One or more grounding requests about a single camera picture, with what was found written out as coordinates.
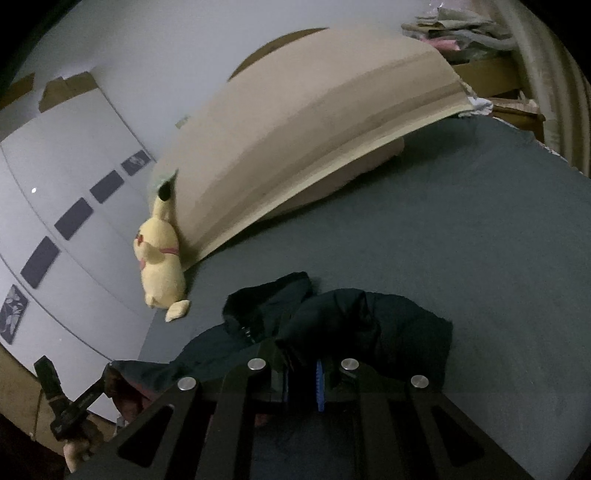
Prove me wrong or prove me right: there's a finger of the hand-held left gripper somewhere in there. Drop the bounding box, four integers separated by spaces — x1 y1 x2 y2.
69 364 122 414

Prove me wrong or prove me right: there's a pale green object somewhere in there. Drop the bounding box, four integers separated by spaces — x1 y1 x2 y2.
154 167 180 195

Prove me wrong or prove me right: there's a brown cardboard wall patch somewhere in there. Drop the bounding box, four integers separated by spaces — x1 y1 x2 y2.
38 69 100 113
0 73 37 109

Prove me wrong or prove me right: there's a brown cardboard box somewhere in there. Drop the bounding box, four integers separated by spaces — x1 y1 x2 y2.
450 51 546 139

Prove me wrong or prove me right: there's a beige pillow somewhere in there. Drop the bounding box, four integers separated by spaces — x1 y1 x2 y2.
263 136 407 222

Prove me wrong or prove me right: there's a dark floral wall picture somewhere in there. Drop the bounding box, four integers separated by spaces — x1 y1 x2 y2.
0 284 29 344
121 149 152 176

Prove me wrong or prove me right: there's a pile of grey cloths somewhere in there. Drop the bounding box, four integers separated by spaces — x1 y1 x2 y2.
401 6 520 63

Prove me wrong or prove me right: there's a beige padded headboard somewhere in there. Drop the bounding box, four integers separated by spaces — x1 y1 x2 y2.
148 25 476 268

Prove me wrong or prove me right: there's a yellow plush toy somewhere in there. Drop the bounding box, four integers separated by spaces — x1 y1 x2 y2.
133 178 191 322

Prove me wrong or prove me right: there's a grey-blue bed sheet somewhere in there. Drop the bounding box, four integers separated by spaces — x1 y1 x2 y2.
139 115 591 480

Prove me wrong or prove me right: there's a white crumpled cloth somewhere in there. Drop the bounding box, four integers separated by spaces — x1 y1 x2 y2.
459 95 495 118

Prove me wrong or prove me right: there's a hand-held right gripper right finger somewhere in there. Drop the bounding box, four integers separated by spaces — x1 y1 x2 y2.
315 357 536 480

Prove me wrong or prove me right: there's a dark blue jacket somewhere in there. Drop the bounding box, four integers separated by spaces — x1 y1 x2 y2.
110 271 454 480

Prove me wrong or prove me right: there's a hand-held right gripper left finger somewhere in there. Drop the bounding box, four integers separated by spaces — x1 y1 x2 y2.
92 344 293 480

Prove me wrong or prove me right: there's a beige curtain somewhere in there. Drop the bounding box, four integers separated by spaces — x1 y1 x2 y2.
489 0 591 178

